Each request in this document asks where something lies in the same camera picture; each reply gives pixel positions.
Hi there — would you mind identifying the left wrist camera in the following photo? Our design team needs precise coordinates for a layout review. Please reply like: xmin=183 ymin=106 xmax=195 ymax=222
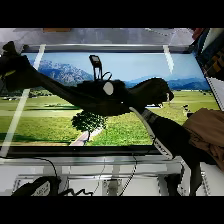
xmin=88 ymin=54 xmax=113 ymax=82

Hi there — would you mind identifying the silver frame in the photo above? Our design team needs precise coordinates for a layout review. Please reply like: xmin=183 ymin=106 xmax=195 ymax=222
xmin=0 ymin=153 xmax=224 ymax=197

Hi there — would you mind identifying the heap of clothes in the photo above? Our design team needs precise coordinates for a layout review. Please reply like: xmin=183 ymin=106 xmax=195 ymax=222
xmin=191 ymin=28 xmax=224 ymax=82

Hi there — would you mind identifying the black cable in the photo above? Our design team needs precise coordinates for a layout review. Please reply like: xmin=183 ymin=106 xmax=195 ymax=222
xmin=59 ymin=187 xmax=95 ymax=197
xmin=0 ymin=156 xmax=59 ymax=179
xmin=118 ymin=151 xmax=138 ymax=197

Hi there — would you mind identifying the brown garment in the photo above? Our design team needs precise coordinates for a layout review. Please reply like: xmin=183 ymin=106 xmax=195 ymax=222
xmin=182 ymin=107 xmax=224 ymax=172

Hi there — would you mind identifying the black garment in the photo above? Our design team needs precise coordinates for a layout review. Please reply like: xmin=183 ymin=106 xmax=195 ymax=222
xmin=77 ymin=77 xmax=175 ymax=117

